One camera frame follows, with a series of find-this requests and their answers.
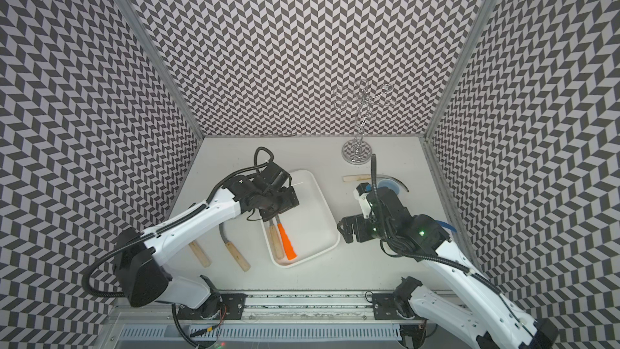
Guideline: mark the aluminium corner post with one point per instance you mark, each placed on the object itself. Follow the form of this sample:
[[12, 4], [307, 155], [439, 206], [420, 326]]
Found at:
[[143, 38], [469, 47]]

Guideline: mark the blue blade sickle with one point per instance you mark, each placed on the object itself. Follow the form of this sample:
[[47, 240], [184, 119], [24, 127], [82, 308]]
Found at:
[[447, 226]]

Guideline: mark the aluminium corner post left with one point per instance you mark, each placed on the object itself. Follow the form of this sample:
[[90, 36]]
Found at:
[[143, 38]]

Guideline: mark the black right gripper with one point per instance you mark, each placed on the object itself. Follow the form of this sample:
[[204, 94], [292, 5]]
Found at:
[[362, 236]]

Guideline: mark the orange collar sickle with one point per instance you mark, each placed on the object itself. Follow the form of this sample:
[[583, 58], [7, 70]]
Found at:
[[286, 243]]

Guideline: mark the sickle near chrome stand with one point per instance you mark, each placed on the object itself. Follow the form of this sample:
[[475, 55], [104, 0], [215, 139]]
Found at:
[[367, 177]]

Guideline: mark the white plastic storage box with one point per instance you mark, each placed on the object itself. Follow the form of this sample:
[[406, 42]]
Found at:
[[311, 226]]

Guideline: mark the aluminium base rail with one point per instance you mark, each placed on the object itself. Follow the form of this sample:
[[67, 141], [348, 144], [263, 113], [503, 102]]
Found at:
[[271, 317]]

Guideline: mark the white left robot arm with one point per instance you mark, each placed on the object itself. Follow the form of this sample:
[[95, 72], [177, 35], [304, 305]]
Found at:
[[140, 258]]

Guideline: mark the wooden handle sickle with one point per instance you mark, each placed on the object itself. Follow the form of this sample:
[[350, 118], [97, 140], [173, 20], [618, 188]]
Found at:
[[234, 252], [200, 254]]

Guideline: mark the aluminium corner post right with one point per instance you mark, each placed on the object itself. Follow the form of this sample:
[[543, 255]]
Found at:
[[469, 47]]

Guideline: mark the chrome wire stand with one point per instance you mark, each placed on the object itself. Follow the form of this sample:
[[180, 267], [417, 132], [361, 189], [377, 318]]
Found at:
[[366, 99]]

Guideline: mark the light blue mug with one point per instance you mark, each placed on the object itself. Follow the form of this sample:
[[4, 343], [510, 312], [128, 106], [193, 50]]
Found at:
[[391, 184]]

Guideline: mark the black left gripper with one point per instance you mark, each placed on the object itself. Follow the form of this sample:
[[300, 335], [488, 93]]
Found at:
[[290, 200]]

